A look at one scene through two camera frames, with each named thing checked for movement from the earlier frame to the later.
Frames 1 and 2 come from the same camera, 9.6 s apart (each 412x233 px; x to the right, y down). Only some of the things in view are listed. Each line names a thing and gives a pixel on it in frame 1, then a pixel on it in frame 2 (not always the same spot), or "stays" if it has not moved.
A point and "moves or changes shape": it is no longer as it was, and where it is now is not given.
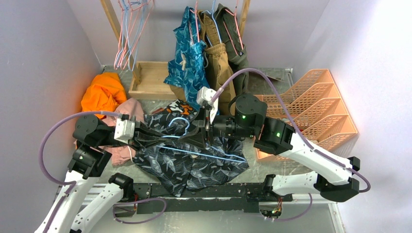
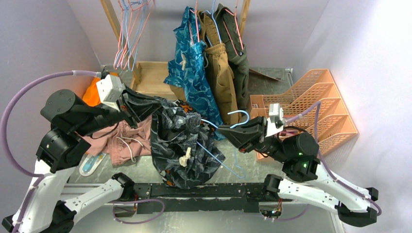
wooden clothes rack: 149,77 stays
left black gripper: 143,136 → 145,105
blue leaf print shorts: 186,67 stays
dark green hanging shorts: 235,49 stays
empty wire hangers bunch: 134,14 stays
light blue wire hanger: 232,157 → 238,124
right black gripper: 196,138 → 248,135
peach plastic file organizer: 315,105 stays
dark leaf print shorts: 182,163 moves or changes shape
